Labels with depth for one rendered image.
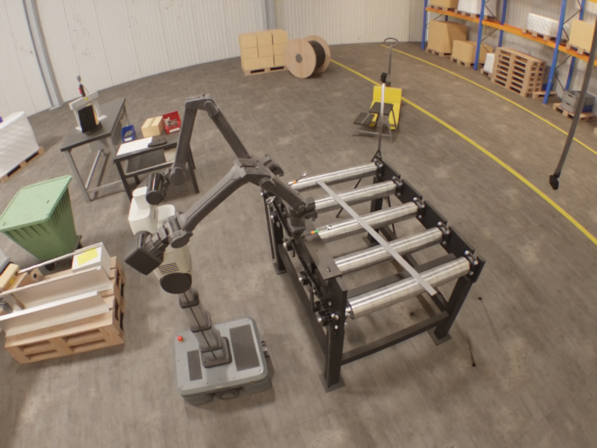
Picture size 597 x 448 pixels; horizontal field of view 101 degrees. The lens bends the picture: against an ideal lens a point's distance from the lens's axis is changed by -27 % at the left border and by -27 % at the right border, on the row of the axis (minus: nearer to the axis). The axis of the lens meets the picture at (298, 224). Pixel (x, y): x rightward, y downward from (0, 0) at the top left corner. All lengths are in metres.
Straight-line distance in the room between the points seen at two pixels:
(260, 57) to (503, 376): 8.42
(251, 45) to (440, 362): 8.10
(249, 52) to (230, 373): 7.89
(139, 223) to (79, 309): 1.74
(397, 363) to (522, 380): 1.05
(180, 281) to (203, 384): 0.91
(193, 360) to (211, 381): 0.21
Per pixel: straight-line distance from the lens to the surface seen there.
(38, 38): 12.06
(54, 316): 3.19
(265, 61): 9.15
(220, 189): 1.16
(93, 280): 3.14
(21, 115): 7.95
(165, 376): 2.78
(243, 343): 2.42
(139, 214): 1.46
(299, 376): 2.55
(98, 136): 4.60
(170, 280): 1.66
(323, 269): 1.55
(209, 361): 2.37
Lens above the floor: 2.33
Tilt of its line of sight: 41 degrees down
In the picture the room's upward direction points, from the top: 4 degrees counter-clockwise
